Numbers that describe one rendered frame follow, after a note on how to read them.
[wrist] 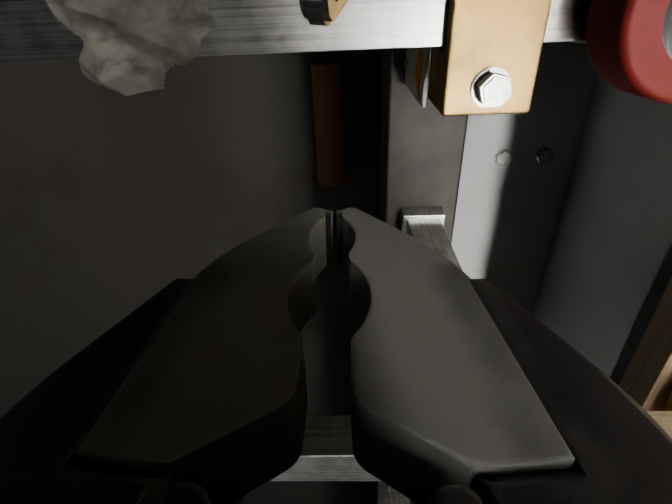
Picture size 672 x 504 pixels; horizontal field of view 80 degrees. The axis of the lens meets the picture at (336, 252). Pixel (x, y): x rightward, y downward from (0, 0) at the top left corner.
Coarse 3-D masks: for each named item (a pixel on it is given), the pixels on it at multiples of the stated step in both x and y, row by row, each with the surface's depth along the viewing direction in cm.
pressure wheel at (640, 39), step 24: (600, 0) 19; (624, 0) 17; (648, 0) 17; (600, 24) 19; (624, 24) 18; (648, 24) 17; (600, 48) 20; (624, 48) 18; (648, 48) 18; (600, 72) 21; (624, 72) 19; (648, 72) 18; (648, 96) 19
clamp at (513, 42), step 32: (448, 0) 21; (480, 0) 20; (512, 0) 20; (544, 0) 20; (448, 32) 21; (480, 32) 21; (512, 32) 21; (544, 32) 21; (448, 64) 22; (480, 64) 22; (512, 64) 22; (448, 96) 23; (512, 96) 23
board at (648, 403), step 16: (656, 320) 30; (656, 336) 30; (640, 352) 31; (656, 352) 30; (640, 368) 32; (656, 368) 30; (624, 384) 33; (640, 384) 32; (656, 384) 30; (640, 400) 32; (656, 400) 31
